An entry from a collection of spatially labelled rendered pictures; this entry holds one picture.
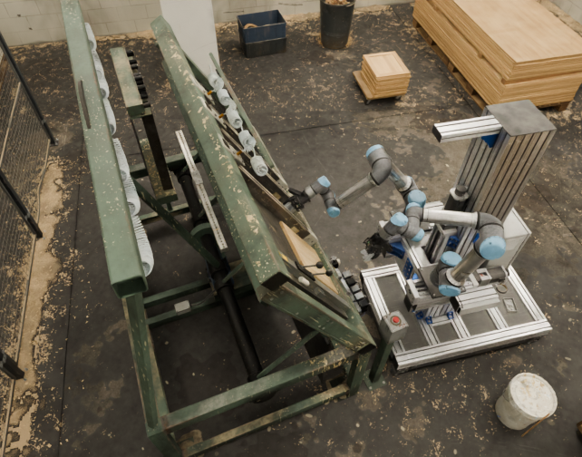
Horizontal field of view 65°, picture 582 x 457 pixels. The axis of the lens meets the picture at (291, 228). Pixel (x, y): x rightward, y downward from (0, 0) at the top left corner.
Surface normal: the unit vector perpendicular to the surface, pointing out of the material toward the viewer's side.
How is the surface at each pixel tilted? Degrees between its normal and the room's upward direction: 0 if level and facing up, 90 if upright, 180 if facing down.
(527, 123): 0
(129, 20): 90
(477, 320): 0
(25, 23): 90
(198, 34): 90
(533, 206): 0
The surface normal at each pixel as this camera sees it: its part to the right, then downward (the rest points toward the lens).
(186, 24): 0.23, 0.75
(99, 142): 0.00, -0.63
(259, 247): -0.46, -0.40
